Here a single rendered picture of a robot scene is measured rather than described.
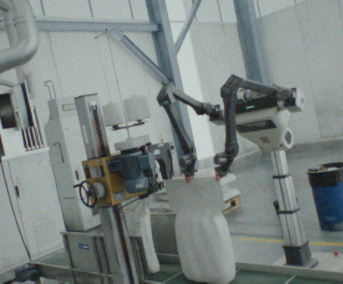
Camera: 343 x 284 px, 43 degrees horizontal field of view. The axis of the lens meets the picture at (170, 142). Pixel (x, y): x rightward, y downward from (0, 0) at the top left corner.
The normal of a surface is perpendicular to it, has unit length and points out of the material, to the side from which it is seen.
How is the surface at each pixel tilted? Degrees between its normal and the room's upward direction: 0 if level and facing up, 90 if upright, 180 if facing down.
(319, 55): 90
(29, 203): 90
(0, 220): 90
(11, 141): 90
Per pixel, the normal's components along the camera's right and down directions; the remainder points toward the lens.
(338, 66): -0.67, 0.18
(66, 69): 0.71, -0.11
